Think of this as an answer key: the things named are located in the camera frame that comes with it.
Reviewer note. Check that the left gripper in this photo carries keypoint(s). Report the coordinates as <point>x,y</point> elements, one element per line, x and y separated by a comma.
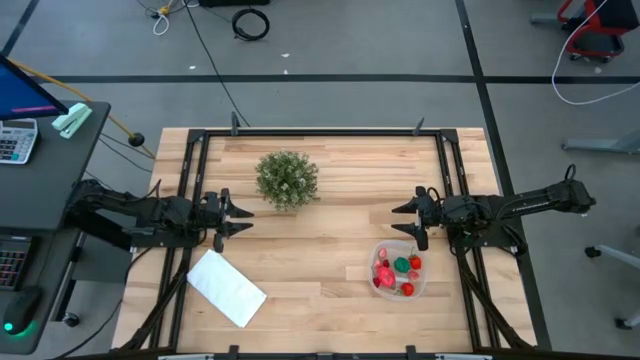
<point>217,215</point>

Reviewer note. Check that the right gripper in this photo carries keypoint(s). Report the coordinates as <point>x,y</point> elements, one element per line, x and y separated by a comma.
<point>430,212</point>

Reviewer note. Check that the green toy bell pepper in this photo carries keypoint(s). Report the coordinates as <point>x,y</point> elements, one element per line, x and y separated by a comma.
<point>401,264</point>

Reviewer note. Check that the large red toy fruit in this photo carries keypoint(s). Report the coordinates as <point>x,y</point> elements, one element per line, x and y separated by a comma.
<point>385,276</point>

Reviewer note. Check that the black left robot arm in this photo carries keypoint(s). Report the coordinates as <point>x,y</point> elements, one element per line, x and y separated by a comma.
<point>125,202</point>

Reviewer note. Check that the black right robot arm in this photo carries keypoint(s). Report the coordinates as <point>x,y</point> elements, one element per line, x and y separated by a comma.
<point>540,198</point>

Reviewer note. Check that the clear plastic tupperware container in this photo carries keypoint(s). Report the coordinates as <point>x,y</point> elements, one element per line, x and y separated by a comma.
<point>422,295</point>

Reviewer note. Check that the green plant in black pot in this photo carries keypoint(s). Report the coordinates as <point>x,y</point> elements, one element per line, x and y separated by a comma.
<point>287,180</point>

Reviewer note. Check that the white folded cloth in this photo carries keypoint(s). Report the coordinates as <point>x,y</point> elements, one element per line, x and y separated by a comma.
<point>225,287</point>

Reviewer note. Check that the black round floor puck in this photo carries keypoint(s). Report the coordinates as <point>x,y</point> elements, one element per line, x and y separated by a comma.
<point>136,139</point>

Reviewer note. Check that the silver aluminium bar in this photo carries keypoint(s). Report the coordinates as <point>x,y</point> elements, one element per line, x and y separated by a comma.
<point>185,357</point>
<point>462,357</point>

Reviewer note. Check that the mint green stapler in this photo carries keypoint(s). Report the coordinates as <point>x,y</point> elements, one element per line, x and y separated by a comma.
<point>72,120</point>

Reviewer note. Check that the black desk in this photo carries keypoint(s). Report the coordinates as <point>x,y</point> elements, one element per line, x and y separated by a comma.
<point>45,190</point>

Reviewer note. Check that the grey chair base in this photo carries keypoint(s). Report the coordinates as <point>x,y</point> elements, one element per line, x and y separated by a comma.
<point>615,253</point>
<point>600,146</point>

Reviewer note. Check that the black box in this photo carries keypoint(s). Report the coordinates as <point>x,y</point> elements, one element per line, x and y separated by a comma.
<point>232,2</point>

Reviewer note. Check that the black keyboard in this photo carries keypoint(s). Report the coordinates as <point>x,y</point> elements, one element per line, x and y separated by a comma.
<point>12,265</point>

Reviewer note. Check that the black computer mouse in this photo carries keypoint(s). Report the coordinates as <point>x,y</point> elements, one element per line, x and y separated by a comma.
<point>22,310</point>

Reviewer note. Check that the grey desk calculator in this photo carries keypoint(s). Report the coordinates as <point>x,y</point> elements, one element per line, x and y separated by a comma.
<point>17,142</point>

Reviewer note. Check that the blue screen monitor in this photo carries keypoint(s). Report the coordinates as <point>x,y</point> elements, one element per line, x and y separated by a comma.
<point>20,95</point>

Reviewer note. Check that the red office chair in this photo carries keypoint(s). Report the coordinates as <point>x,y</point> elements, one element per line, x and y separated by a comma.
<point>600,47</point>

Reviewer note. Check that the black metal table frame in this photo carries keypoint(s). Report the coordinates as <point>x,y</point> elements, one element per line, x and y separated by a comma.
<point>325,133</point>

